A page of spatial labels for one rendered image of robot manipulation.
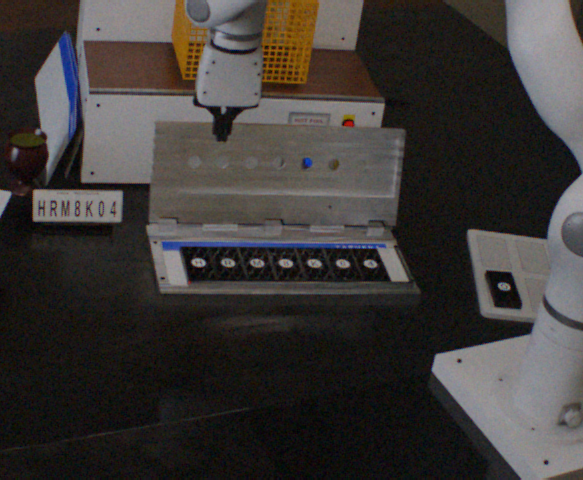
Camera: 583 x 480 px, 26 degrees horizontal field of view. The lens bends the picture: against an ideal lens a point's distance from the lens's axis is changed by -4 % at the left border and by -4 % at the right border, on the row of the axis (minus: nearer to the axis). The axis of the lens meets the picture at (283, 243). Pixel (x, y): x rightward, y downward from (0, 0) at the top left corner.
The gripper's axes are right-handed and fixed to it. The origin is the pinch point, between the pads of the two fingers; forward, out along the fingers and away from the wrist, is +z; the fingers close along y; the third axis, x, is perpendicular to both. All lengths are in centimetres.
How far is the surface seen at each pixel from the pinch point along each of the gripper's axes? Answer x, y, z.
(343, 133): 7.2, 22.8, 4.2
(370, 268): -9.0, 26.5, 21.1
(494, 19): 214, 141, 64
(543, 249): 1, 64, 23
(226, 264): -8.2, 2.0, 21.0
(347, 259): -6.2, 23.1, 21.2
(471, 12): 212, 130, 61
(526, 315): -20, 53, 23
